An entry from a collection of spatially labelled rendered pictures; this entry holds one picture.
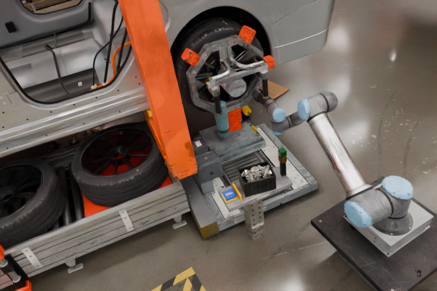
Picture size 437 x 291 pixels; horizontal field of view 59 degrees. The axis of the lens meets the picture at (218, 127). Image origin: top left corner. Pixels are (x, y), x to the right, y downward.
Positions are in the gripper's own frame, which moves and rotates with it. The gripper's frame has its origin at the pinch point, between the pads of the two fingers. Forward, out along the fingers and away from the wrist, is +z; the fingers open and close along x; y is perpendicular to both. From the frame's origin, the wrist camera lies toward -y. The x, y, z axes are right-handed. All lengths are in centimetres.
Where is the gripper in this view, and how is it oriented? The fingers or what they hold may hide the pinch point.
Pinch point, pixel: (253, 89)
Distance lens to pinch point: 287.5
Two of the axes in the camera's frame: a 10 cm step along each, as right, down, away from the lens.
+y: 7.4, 3.1, 6.0
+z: -3.9, -5.3, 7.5
